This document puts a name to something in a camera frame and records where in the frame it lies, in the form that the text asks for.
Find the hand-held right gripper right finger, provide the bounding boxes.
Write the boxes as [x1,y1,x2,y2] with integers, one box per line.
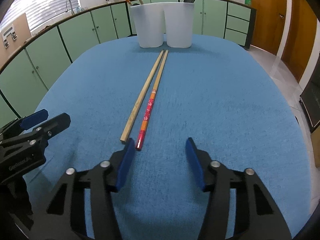
[185,137,292,240]

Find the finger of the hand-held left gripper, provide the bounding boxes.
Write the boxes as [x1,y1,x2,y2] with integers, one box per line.
[30,113,72,142]
[0,109,50,140]

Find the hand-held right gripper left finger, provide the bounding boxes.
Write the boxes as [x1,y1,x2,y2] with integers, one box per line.
[32,138,136,240]

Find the plain wooden chopstick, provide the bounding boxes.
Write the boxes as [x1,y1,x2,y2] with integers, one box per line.
[120,49,165,144]

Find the blue tablecloth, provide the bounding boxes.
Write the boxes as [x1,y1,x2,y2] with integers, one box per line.
[25,34,300,240]

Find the green kitchen cabinet run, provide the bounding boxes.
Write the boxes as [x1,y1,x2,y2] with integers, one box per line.
[0,0,257,128]

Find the brown board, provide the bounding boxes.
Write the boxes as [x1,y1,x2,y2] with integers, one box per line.
[0,14,32,68]

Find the window blinds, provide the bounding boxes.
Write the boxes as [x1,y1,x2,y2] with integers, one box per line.
[2,0,80,26]

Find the cardboard box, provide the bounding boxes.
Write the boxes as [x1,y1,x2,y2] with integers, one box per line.
[310,130,320,168]

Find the black case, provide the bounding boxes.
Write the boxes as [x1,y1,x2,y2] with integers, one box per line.
[299,76,320,133]

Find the wooden door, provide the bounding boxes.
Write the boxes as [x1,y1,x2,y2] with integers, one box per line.
[250,0,287,55]
[280,0,320,83]

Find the white wall bracket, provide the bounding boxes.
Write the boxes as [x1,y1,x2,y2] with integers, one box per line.
[2,25,17,47]

